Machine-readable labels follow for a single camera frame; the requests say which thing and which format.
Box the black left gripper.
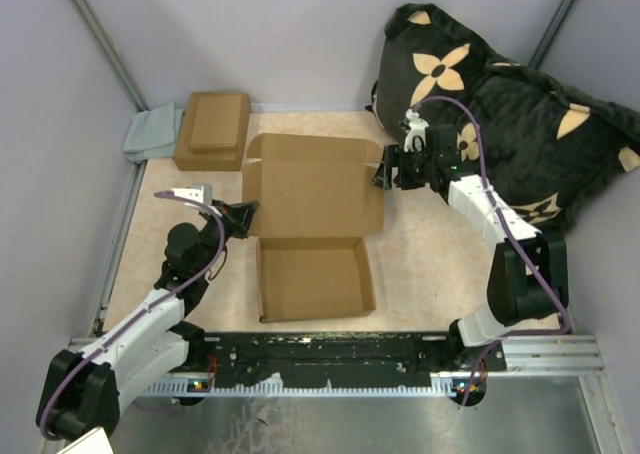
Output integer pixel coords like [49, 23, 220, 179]
[196, 199, 258, 276]

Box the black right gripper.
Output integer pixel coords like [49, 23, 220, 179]
[371, 145, 437, 192]

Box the brown cardboard box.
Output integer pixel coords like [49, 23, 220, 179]
[242, 133, 384, 323]

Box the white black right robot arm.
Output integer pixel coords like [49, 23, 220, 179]
[371, 126, 571, 370]

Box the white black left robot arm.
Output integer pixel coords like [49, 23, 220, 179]
[36, 200, 259, 441]

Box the large folded cardboard box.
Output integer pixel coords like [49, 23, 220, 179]
[173, 92, 251, 172]

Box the small folded cardboard box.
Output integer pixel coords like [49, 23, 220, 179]
[190, 94, 242, 154]

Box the grey folded cloth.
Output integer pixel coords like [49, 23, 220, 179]
[123, 103, 184, 163]

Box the black floral plush pillow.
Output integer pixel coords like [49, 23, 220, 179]
[372, 4, 639, 233]

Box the white paper sheet corner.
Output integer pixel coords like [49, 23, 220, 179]
[58, 427, 114, 454]

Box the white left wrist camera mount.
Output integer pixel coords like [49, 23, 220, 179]
[171, 184, 213, 206]

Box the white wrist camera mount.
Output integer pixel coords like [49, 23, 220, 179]
[171, 184, 213, 206]
[400, 109, 430, 152]

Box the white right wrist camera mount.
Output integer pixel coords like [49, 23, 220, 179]
[400, 109, 430, 152]

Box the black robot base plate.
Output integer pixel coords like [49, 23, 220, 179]
[171, 331, 484, 387]

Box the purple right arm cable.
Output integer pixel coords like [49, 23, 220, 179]
[412, 95, 574, 406]

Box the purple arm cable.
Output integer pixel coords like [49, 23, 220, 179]
[412, 95, 574, 406]
[38, 189, 227, 440]

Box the white slotted cable duct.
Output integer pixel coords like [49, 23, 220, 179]
[140, 373, 468, 399]

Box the aluminium frame rail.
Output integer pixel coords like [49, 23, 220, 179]
[62, 336, 606, 375]

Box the right aluminium corner post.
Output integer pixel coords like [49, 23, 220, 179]
[528, 0, 578, 69]

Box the aluminium corner post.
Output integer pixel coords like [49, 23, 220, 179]
[68, 0, 149, 112]
[528, 0, 578, 69]

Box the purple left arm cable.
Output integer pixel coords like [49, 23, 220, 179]
[38, 189, 227, 440]

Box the left aluminium corner post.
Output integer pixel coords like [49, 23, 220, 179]
[68, 0, 149, 112]

